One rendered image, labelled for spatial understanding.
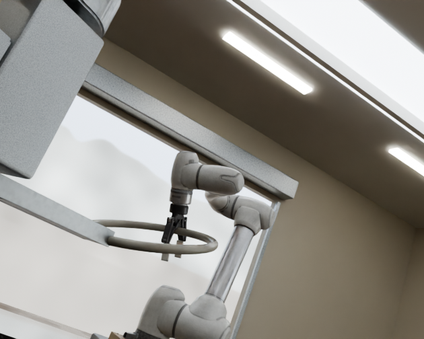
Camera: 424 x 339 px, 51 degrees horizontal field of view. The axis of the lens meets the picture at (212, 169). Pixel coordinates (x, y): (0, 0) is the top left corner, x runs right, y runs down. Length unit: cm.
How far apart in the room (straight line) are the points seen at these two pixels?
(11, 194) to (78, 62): 37
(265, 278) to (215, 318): 510
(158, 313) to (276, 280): 523
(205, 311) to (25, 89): 123
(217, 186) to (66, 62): 76
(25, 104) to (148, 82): 544
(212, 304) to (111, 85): 440
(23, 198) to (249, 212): 124
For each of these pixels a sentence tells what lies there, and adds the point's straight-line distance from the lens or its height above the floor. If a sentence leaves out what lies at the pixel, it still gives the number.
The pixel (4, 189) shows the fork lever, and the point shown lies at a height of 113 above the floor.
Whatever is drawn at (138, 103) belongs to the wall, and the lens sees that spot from 604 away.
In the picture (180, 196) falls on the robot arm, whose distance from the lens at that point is 174.
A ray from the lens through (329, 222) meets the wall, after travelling 780.
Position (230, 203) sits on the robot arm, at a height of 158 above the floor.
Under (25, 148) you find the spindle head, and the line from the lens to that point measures 113.
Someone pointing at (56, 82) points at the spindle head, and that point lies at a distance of 117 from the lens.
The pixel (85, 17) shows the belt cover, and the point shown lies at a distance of 129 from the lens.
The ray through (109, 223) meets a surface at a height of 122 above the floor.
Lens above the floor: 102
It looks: 18 degrees up
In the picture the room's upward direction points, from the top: 22 degrees clockwise
